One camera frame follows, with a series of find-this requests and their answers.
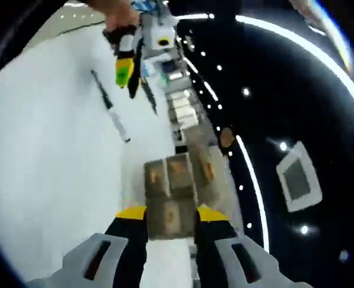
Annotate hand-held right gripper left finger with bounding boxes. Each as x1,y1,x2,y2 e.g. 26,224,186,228
26,206,148,288

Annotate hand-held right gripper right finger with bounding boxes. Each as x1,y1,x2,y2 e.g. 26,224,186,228
194,206,313,288

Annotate black marker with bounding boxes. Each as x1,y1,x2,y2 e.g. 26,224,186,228
90,70,131,143

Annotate person's left hand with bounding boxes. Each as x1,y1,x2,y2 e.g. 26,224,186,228
103,4,140,32

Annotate curved ceiling light strip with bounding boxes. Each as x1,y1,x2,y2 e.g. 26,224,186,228
236,134,270,253
235,14,354,130

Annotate ceiling air conditioner vent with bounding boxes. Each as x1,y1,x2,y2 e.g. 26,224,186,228
275,140,322,212

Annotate white drawer organizer brown drawers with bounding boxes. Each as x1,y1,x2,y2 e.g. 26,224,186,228
143,143,226,241

